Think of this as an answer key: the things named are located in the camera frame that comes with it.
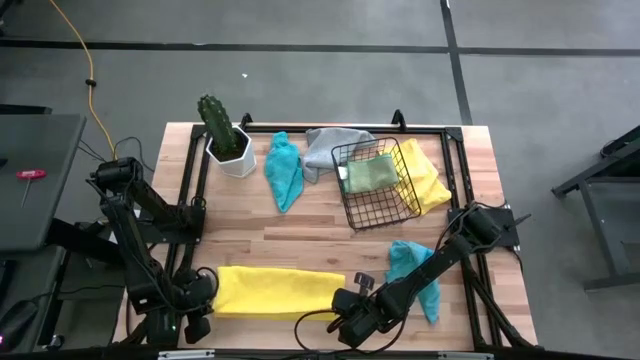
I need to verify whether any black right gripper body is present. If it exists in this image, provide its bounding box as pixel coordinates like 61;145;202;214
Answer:
342;294;389;349

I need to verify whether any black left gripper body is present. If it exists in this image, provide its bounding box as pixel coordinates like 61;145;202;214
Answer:
169;272;207;321

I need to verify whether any turquoise microfiber towel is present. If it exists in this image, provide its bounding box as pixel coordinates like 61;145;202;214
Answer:
263;130;305;215
384;239;442;325

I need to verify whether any black wire basket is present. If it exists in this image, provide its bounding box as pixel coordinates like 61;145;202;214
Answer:
330;137;423;232

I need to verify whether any yellow microfiber towel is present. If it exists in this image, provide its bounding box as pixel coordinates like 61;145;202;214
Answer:
212;264;347;322
384;138;453;216

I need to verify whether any light green microfiber towel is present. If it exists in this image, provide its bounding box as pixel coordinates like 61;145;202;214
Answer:
337;153;400;195

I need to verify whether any grey microfiber towel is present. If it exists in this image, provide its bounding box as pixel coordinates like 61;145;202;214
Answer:
301;127;377;185

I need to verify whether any black rig beam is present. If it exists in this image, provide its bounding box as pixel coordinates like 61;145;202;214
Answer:
0;344;640;360

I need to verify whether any white faceted plant pot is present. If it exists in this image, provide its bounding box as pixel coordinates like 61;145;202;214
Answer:
204;124;258;179

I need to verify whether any green cactus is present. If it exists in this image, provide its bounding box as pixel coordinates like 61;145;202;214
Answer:
196;94;240;156

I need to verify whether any dark grey desk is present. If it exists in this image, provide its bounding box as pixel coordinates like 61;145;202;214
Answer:
0;113;87;254

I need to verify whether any black flat panel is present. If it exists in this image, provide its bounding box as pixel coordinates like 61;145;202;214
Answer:
0;103;54;115

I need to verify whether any black side table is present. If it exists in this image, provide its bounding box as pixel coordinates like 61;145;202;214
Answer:
551;124;640;291

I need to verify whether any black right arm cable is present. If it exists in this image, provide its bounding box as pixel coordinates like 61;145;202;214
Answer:
293;307;406;355

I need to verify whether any black aluminium table frame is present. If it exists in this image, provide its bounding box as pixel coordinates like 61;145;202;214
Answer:
119;122;539;351

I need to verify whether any red-handled hex key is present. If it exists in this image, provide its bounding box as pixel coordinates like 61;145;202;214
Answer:
15;168;48;209

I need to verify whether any yellow cable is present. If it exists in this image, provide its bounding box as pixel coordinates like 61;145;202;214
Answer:
48;0;121;161

